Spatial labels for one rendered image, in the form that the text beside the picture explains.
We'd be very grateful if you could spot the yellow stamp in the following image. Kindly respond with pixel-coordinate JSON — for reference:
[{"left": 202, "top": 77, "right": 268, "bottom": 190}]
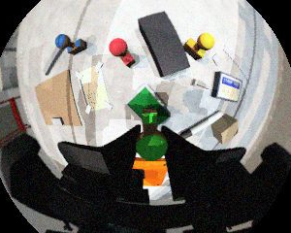
[{"left": 183, "top": 32, "right": 215, "bottom": 61}]

